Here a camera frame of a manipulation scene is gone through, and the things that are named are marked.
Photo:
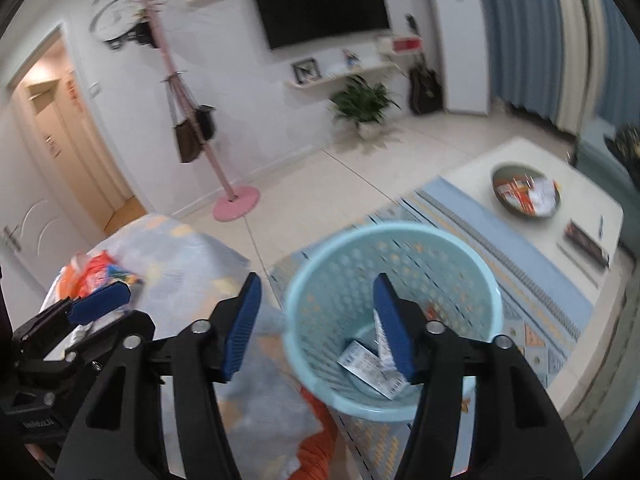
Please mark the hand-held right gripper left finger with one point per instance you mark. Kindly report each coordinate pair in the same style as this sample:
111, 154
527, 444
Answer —
242, 325

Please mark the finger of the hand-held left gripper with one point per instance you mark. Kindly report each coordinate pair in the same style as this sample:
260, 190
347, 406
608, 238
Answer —
115, 327
100, 300

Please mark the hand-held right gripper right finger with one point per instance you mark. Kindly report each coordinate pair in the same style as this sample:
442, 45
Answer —
395, 325

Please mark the large dark blue carton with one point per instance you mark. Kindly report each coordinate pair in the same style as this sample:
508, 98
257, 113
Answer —
365, 365

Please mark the light blue plastic basket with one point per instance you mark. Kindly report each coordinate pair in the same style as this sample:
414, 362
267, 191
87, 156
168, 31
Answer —
325, 280

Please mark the black shoulder bag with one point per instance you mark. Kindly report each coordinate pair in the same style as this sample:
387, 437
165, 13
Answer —
205, 122

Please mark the orange and dark blue carton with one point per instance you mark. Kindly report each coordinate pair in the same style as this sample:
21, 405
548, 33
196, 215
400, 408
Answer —
95, 272

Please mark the white door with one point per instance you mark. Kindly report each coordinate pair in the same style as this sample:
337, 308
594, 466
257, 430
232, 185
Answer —
40, 225

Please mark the blue patterned rug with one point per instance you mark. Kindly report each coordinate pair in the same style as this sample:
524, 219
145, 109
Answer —
500, 240

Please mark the orange cloth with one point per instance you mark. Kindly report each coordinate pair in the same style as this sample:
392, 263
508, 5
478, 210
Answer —
315, 450

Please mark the brown tote bag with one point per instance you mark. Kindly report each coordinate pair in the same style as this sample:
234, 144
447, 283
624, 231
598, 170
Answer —
187, 142

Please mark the grey bowl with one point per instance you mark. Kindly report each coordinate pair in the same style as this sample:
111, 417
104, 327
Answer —
505, 172

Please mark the dark remote control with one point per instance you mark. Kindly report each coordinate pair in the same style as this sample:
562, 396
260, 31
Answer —
582, 242

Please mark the red hanging ornament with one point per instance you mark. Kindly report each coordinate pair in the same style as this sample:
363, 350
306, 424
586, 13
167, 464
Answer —
73, 92

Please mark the pink coat rack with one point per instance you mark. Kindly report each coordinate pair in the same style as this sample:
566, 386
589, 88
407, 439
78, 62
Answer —
195, 110

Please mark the white coffee table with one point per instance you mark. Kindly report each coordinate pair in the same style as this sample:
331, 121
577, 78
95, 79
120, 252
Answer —
575, 200

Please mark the potted green plant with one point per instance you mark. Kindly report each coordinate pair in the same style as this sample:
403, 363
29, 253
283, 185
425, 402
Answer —
362, 102

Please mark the dark pen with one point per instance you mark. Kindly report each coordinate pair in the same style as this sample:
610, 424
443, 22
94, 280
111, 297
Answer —
601, 225

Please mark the black acoustic guitar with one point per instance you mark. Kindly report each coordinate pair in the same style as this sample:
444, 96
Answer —
425, 92

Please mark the teal sofa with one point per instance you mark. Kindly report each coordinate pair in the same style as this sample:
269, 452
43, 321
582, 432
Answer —
595, 160

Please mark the framed butterfly picture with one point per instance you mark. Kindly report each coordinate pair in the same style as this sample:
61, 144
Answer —
306, 71

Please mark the black hat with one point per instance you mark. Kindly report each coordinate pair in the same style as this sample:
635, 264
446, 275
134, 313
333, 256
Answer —
142, 35

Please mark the pen holder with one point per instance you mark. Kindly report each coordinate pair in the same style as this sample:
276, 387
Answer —
351, 59

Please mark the white and red box shelf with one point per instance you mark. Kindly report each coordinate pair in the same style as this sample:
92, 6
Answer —
405, 45

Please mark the white standing air conditioner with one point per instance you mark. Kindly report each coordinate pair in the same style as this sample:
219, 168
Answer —
460, 50

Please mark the black plastic bag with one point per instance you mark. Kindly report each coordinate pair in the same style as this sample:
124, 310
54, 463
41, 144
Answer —
627, 150

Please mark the blue curtain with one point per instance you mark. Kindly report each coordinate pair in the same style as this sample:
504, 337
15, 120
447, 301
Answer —
620, 70
515, 35

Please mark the cream curtain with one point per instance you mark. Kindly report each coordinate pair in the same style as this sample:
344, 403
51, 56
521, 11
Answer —
575, 50

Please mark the white light switch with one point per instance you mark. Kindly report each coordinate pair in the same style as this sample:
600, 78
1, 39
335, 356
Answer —
95, 90

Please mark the short curved white wall shelf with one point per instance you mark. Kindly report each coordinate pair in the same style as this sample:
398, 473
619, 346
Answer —
335, 76

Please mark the panda wall clock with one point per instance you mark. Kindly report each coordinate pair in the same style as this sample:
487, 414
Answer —
107, 15

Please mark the wall-mounted television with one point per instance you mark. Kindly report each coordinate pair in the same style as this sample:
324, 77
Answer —
320, 7

